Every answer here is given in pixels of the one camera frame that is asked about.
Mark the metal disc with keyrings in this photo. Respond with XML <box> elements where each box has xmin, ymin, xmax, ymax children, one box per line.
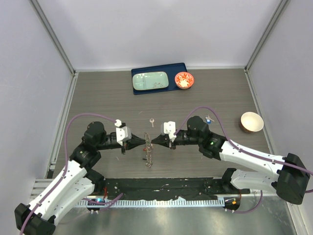
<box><xmin>144</xmin><ymin>133</ymin><xmax>153</xmax><ymax>168</ymax></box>

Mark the blue tagged key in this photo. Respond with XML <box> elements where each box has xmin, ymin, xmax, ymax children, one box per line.
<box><xmin>205</xmin><ymin>115</ymin><xmax>214</xmax><ymax>124</ymax></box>

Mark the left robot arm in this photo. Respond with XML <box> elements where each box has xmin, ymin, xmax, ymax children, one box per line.
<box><xmin>14</xmin><ymin>121</ymin><xmax>145</xmax><ymax>235</ymax></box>

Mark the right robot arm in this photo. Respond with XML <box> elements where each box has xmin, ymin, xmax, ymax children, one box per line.
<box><xmin>152</xmin><ymin>116</ymin><xmax>310</xmax><ymax>205</ymax></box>

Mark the plain silver key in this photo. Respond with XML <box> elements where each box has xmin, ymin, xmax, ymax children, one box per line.
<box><xmin>149</xmin><ymin>118</ymin><xmax>155</xmax><ymax>128</ymax></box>

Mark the light green divided plate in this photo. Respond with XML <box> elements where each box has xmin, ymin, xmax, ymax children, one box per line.
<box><xmin>132</xmin><ymin>71</ymin><xmax>169</xmax><ymax>91</ymax></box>

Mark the red white patterned bowl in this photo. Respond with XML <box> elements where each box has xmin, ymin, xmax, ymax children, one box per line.
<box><xmin>175</xmin><ymin>72</ymin><xmax>195</xmax><ymax>90</ymax></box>

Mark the dark blue tray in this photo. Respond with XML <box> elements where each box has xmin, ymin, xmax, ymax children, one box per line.
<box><xmin>131</xmin><ymin>63</ymin><xmax>187</xmax><ymax>95</ymax></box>

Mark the cream brown bowl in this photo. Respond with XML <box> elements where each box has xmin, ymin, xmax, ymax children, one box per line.
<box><xmin>239</xmin><ymin>112</ymin><xmax>264</xmax><ymax>133</ymax></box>

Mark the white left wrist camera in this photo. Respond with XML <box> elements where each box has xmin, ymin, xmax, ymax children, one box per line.
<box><xmin>114</xmin><ymin>119</ymin><xmax>132</xmax><ymax>146</ymax></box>

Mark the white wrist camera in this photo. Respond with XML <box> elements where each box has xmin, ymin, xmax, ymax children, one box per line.
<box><xmin>114</xmin><ymin>119</ymin><xmax>132</xmax><ymax>146</ymax></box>
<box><xmin>161</xmin><ymin>121</ymin><xmax>177</xmax><ymax>142</ymax></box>

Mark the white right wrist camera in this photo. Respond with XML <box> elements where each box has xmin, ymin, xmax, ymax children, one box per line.
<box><xmin>161</xmin><ymin>121</ymin><xmax>177</xmax><ymax>142</ymax></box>

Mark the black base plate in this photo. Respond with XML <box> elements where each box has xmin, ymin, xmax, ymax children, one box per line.
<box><xmin>92</xmin><ymin>177</ymin><xmax>250</xmax><ymax>201</ymax></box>

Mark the white slotted cable duct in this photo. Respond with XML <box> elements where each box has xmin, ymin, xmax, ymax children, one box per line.
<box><xmin>78</xmin><ymin>198</ymin><xmax>225</xmax><ymax>208</ymax></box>

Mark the left aluminium frame rail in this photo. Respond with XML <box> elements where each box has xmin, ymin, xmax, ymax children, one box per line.
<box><xmin>30</xmin><ymin>0</ymin><xmax>78</xmax><ymax>198</ymax></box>

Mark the aluminium frame rail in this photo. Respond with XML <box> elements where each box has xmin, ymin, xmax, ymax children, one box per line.
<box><xmin>30</xmin><ymin>0</ymin><xmax>78</xmax><ymax>198</ymax></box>
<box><xmin>245</xmin><ymin>0</ymin><xmax>292</xmax><ymax>154</ymax></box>

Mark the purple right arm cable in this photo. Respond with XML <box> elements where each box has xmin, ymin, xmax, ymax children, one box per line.
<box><xmin>173</xmin><ymin>106</ymin><xmax>313</xmax><ymax>212</ymax></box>

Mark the right aluminium frame rail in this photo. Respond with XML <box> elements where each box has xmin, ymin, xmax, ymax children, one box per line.
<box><xmin>245</xmin><ymin>0</ymin><xmax>292</xmax><ymax>154</ymax></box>

